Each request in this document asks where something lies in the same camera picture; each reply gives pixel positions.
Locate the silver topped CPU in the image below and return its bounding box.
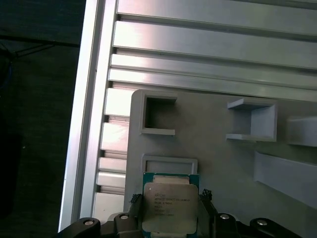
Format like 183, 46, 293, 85
141, 172, 201, 235

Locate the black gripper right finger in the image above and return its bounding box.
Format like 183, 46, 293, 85
198, 188, 289, 238

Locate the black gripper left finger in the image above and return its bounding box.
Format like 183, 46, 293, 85
57, 192, 144, 238

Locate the grey parts rack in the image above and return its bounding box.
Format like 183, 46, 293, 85
122, 89, 317, 238

